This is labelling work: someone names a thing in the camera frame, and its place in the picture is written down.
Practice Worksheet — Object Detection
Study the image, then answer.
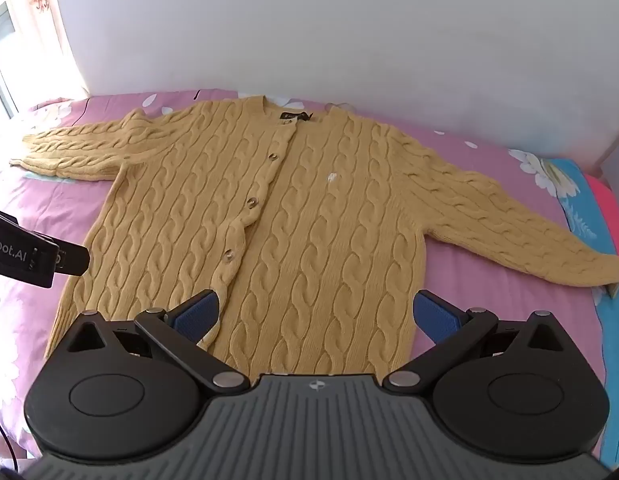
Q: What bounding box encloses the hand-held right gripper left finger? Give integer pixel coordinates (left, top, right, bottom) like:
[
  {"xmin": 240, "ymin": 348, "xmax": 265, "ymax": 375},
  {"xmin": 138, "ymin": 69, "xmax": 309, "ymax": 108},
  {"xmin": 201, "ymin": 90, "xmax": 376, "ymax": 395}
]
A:
[{"xmin": 64, "ymin": 290, "xmax": 251, "ymax": 395}]

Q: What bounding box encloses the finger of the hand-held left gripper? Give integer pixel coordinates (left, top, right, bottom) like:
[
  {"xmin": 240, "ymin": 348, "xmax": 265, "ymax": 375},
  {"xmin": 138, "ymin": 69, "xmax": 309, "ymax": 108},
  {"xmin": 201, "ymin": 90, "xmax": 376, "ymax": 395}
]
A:
[{"xmin": 54, "ymin": 243, "xmax": 90, "ymax": 276}]

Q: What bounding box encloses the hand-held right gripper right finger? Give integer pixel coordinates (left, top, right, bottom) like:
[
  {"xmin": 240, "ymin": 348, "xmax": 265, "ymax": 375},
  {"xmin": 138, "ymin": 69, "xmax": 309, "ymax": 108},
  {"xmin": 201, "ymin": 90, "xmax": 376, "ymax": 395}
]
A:
[{"xmin": 384, "ymin": 290, "xmax": 573, "ymax": 393}]

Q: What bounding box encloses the yellow cable-knit cardigan sweater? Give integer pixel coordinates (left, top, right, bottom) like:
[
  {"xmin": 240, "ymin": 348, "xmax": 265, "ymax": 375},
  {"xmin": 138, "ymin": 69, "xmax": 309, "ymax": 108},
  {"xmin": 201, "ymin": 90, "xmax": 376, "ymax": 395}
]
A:
[{"xmin": 10, "ymin": 95, "xmax": 619, "ymax": 377}]

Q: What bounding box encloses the pink printed bed sheet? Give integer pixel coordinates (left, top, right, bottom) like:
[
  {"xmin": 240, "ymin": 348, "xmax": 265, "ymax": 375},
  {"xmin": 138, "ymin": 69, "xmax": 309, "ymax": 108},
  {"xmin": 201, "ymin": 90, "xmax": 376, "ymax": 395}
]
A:
[{"xmin": 0, "ymin": 89, "xmax": 619, "ymax": 471}]

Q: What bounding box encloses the window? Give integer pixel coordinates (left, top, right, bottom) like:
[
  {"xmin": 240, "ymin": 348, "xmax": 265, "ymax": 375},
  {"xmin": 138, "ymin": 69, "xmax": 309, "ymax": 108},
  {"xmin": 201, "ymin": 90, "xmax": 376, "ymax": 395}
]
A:
[{"xmin": 0, "ymin": 0, "xmax": 21, "ymax": 122}]

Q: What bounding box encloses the patterned window curtain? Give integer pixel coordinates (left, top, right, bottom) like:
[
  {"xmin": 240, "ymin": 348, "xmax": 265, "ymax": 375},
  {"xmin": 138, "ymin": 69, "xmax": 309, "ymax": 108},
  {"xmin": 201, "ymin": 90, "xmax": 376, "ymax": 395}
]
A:
[{"xmin": 0, "ymin": 0, "xmax": 92, "ymax": 97}]

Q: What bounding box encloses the black cable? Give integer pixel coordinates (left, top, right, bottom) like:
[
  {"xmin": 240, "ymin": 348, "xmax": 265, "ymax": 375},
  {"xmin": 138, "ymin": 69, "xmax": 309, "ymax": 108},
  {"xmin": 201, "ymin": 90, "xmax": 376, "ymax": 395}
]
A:
[{"xmin": 0, "ymin": 400, "xmax": 20, "ymax": 467}]

